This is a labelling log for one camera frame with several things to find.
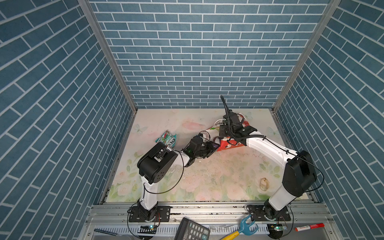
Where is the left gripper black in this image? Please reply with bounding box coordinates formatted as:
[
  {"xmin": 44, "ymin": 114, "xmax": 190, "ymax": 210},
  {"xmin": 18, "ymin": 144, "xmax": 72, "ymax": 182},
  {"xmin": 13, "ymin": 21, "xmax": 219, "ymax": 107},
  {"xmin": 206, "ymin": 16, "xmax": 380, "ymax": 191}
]
[{"xmin": 193, "ymin": 140, "xmax": 220, "ymax": 159}]

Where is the red white paper bag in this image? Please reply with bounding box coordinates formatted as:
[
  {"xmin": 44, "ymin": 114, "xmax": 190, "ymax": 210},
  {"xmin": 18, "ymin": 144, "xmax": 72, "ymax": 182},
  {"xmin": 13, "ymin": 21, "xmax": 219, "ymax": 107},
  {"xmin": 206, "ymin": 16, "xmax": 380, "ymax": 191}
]
[{"xmin": 205, "ymin": 116, "xmax": 245, "ymax": 152}]

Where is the green snack packet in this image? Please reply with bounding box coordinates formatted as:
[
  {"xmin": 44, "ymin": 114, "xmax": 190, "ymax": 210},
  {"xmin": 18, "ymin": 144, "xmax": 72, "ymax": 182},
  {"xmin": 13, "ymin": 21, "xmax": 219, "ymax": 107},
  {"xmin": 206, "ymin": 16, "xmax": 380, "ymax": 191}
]
[{"xmin": 155, "ymin": 130, "xmax": 177, "ymax": 149}]

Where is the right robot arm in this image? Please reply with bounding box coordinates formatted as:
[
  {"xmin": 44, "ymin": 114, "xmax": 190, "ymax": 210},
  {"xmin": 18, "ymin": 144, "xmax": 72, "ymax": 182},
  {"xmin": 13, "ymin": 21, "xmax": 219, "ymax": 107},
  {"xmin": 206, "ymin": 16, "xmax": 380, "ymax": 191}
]
[{"xmin": 219, "ymin": 111, "xmax": 317, "ymax": 221}]

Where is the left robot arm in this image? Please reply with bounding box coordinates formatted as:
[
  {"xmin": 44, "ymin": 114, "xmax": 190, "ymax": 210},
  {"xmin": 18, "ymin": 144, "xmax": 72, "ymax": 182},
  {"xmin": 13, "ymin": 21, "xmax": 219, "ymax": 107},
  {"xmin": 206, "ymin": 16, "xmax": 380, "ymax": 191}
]
[{"xmin": 130, "ymin": 135, "xmax": 220, "ymax": 222}]

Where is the beige shell sticker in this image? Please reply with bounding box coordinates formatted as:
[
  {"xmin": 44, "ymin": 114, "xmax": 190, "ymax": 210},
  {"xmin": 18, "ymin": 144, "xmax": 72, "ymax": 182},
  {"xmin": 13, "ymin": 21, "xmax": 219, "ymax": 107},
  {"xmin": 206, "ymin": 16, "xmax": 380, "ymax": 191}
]
[{"xmin": 259, "ymin": 178, "xmax": 270, "ymax": 192}]

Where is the black calculator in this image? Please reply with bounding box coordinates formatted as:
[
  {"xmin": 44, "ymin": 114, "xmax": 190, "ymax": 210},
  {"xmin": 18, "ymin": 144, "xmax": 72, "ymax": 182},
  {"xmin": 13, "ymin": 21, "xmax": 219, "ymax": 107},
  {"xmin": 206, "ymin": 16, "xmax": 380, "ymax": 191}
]
[{"xmin": 174, "ymin": 218, "xmax": 210, "ymax": 240}]

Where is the blue yellow clamp tool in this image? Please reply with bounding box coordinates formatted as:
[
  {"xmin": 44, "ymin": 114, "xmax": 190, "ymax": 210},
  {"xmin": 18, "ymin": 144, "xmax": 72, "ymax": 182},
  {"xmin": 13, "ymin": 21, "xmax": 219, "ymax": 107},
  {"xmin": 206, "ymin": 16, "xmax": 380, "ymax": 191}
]
[{"xmin": 222, "ymin": 215, "xmax": 259, "ymax": 240}]

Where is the red marker pen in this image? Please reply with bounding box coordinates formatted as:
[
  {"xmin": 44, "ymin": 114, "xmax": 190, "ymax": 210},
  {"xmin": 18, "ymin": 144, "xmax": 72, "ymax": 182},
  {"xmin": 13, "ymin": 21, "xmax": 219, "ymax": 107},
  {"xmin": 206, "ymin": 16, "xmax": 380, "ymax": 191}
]
[{"xmin": 295, "ymin": 223, "xmax": 325, "ymax": 232}]

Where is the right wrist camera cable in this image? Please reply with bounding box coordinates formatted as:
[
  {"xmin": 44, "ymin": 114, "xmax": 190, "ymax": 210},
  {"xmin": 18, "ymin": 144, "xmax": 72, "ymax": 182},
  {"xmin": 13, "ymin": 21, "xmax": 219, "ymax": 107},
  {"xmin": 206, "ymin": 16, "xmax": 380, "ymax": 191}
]
[{"xmin": 220, "ymin": 95, "xmax": 233, "ymax": 121}]

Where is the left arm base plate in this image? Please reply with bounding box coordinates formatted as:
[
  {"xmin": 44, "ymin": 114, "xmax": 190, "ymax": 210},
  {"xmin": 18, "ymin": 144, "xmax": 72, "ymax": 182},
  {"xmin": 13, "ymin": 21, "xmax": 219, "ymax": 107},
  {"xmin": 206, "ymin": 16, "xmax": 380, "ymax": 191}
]
[{"xmin": 128, "ymin": 204, "xmax": 171, "ymax": 223}]

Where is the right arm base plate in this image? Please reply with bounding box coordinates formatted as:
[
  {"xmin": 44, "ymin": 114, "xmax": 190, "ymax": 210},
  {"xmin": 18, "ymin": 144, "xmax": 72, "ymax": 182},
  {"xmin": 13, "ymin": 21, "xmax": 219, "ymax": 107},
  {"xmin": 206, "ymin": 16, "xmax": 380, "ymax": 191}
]
[{"xmin": 246, "ymin": 205, "xmax": 292, "ymax": 222}]

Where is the aluminium front rail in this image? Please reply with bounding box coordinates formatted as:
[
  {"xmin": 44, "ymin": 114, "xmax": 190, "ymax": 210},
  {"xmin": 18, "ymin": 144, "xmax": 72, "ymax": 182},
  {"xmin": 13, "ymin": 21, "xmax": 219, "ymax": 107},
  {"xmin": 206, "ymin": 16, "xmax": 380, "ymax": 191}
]
[{"xmin": 79, "ymin": 200, "xmax": 342, "ymax": 240}]

